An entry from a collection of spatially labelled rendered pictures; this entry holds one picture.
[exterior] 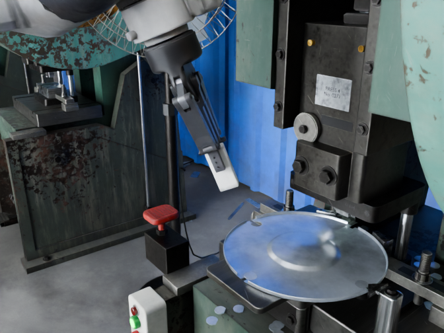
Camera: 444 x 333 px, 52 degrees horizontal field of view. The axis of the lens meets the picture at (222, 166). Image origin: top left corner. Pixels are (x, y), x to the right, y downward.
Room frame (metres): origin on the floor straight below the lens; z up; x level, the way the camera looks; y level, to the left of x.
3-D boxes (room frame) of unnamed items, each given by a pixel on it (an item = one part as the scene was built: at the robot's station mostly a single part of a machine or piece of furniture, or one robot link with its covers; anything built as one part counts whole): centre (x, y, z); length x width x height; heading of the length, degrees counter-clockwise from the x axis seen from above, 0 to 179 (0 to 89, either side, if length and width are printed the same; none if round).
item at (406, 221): (0.76, -0.35, 0.81); 0.02 x 0.02 x 0.14
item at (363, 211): (0.79, -0.25, 0.86); 0.20 x 0.16 x 0.05; 38
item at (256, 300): (0.68, -0.11, 0.72); 0.25 x 0.14 x 0.14; 128
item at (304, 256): (0.71, -0.15, 0.78); 0.29 x 0.29 x 0.01
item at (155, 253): (0.89, 0.12, 0.62); 0.10 x 0.06 x 0.20; 38
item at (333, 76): (0.76, -0.22, 1.04); 0.17 x 0.15 x 0.30; 128
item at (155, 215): (0.91, 0.14, 0.72); 0.07 x 0.06 x 0.08; 128
